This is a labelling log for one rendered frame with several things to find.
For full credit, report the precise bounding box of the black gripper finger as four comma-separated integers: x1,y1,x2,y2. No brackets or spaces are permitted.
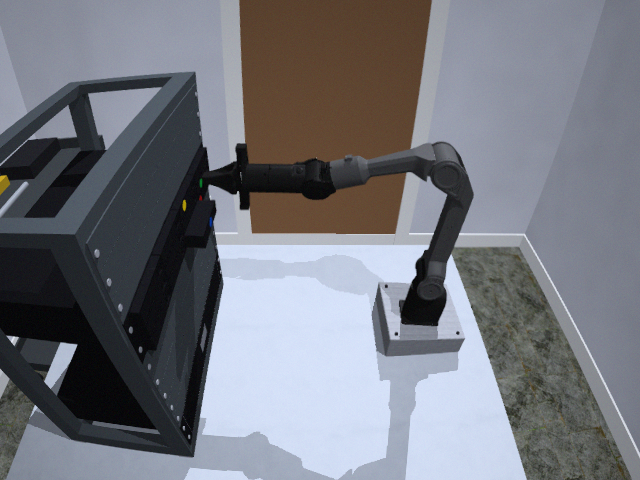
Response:
202,179,241,195
202,161,240,184

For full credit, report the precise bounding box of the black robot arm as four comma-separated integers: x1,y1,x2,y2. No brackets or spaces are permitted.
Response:
269,141,474,326

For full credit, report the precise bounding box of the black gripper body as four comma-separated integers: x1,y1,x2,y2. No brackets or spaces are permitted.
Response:
235,143,270,210

